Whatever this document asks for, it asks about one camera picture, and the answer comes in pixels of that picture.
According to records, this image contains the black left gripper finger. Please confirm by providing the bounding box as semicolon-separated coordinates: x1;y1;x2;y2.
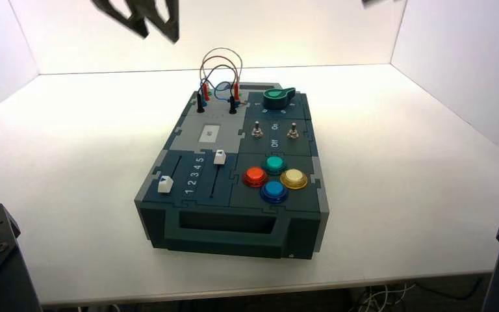
145;0;180;44
92;0;149;39

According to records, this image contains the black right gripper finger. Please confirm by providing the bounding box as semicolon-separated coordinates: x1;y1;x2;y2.
361;0;402;9

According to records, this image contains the dark teal control panel box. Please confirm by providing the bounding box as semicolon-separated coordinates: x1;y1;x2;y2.
134;81;331;261

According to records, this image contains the green rotary knob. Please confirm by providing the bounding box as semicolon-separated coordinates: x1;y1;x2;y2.
262;87;297;111

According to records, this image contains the red round push button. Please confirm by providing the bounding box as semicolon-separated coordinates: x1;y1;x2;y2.
242;166;270;189

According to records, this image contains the green round push button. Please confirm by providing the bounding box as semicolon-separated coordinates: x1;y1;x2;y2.
261;155;288;176

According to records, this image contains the yellow round push button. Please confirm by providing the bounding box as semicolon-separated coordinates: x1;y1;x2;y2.
279;168;309;190

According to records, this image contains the blue round push button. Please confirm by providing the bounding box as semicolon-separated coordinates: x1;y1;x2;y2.
259;181;290;205

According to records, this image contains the white jumper wire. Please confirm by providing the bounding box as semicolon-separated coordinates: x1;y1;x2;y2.
198;46;244;94

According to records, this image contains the blue jumper wire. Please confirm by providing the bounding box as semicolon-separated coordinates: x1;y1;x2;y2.
212;80;235;100

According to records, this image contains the black jumper wire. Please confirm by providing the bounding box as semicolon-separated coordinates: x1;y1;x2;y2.
195;64;238;116

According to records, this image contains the red jumper wire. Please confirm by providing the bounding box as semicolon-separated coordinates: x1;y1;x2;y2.
201;55;241;103

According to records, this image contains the white cable bundle under table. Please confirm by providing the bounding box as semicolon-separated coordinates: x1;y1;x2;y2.
352;281;417;312

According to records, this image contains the black cable under table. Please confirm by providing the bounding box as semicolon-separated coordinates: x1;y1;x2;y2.
413;275;483;301

